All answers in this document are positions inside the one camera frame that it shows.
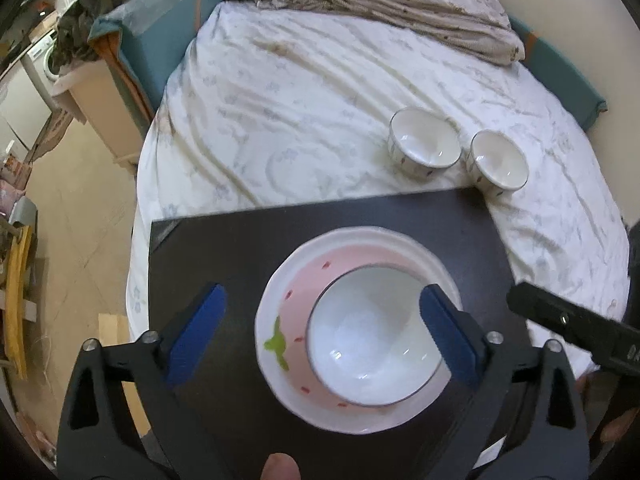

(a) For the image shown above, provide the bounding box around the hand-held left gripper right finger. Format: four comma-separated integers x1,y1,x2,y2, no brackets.
419,284,591,480

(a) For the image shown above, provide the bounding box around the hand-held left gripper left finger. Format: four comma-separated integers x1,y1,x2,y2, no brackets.
57,282,228,480

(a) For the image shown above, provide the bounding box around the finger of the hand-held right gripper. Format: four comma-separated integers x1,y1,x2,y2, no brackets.
506,282,616,353

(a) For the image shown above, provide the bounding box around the white ceramic bowl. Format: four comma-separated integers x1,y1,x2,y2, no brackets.
387,106,461,178
466,129,530,197
306,266,451,408

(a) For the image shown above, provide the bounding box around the person's right hand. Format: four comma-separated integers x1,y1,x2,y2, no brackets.
597,410,631,443

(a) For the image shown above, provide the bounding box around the person's left hand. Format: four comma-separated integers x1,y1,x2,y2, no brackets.
262,452,303,480

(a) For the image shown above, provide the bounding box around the black table board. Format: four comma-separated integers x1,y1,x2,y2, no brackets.
148,186,531,480

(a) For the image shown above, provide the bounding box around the grey container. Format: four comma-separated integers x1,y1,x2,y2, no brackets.
10,197,38,226

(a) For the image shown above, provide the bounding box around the brown patterned rug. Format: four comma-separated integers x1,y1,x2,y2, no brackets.
30,110,76,161

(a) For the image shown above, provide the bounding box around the pink box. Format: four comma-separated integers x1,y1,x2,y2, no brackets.
0,152,31,181

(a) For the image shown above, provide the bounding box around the white kitchen cabinet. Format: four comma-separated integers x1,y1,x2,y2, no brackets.
0,57,58,146

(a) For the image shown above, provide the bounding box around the white washing machine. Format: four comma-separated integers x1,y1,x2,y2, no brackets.
22,30,63,86

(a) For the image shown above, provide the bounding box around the crumpled floral quilt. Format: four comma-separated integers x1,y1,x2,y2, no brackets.
222,0,526,66

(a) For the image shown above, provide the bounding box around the camouflage clothes pile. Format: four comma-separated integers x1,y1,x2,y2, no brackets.
50,0,166,68

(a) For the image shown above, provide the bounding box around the yellow wooden frame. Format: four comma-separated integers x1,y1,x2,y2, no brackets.
0,225,33,381

